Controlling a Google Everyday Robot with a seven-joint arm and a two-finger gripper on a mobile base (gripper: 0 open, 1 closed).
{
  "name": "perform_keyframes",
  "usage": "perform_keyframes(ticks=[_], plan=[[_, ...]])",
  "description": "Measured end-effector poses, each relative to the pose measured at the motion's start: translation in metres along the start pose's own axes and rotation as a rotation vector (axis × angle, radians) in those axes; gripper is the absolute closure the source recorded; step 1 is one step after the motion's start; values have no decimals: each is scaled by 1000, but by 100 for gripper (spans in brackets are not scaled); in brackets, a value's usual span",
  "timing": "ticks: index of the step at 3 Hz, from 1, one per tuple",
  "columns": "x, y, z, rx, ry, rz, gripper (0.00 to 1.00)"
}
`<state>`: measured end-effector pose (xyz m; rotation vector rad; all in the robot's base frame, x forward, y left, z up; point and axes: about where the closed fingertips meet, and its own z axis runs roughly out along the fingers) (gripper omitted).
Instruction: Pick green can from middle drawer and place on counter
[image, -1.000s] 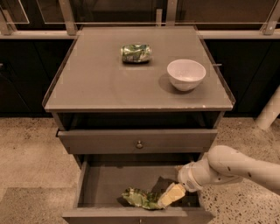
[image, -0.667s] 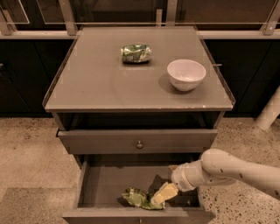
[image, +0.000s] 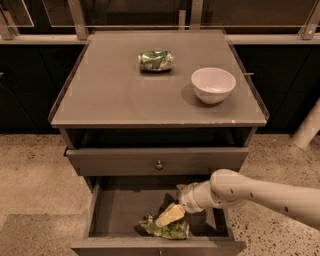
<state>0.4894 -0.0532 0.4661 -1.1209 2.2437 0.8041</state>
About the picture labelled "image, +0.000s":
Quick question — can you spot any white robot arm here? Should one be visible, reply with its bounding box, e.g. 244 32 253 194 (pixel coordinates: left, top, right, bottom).
155 169 320 229

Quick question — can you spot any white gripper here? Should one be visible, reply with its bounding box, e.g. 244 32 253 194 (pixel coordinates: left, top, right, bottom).
155 182 205 227

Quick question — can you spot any brass top drawer knob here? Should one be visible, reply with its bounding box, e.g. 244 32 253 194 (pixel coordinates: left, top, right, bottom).
155 160 164 170

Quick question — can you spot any grey metal railing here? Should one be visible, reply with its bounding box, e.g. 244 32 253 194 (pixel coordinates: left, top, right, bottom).
0 0 320 45

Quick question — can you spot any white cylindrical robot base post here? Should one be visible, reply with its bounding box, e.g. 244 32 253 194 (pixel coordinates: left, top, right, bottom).
292 99 320 148

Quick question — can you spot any grey drawer cabinet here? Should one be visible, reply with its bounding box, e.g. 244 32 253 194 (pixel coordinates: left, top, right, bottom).
47 29 270 256

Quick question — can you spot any grey open middle drawer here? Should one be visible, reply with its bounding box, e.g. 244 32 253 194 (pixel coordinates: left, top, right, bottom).
71 175 246 256

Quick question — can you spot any white ceramic bowl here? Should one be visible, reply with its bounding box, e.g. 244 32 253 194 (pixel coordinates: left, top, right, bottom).
191 67 236 104

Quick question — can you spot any grey top drawer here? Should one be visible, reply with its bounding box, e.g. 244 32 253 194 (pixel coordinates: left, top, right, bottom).
66 147 248 176

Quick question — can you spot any crushed green can on counter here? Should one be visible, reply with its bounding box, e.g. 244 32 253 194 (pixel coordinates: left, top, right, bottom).
138 50 174 72

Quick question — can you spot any crushed green can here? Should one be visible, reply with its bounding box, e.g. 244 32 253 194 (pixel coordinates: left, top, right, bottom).
138 50 174 72
139 214 189 240

